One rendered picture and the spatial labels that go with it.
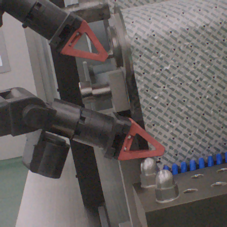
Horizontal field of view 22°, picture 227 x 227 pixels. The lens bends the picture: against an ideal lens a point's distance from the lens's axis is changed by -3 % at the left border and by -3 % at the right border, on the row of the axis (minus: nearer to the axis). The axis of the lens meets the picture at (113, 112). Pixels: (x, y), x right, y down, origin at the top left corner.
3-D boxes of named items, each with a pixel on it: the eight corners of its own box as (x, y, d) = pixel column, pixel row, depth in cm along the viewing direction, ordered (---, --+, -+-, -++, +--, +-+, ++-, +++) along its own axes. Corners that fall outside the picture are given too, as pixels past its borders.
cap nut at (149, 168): (139, 184, 96) (134, 157, 96) (161, 179, 97) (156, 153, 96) (142, 189, 93) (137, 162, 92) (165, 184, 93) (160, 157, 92)
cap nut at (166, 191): (154, 198, 87) (148, 169, 86) (178, 192, 87) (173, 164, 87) (157, 204, 83) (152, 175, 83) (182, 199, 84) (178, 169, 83)
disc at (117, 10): (124, 78, 113) (110, 2, 110) (127, 77, 113) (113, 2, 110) (136, 94, 99) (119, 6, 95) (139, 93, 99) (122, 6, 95)
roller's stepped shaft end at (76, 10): (54, 23, 129) (51, 8, 129) (81, 17, 129) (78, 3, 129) (54, 22, 126) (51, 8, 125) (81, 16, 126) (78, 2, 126)
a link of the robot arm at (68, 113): (47, 98, 96) (48, 93, 101) (34, 138, 96) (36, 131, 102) (88, 111, 96) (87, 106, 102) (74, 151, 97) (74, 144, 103)
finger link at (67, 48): (96, 76, 100) (50, 46, 98) (92, 72, 107) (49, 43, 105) (119, 43, 99) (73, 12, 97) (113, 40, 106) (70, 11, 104)
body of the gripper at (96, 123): (114, 161, 96) (70, 147, 95) (109, 149, 106) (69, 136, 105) (127, 122, 95) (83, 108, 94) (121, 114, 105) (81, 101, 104)
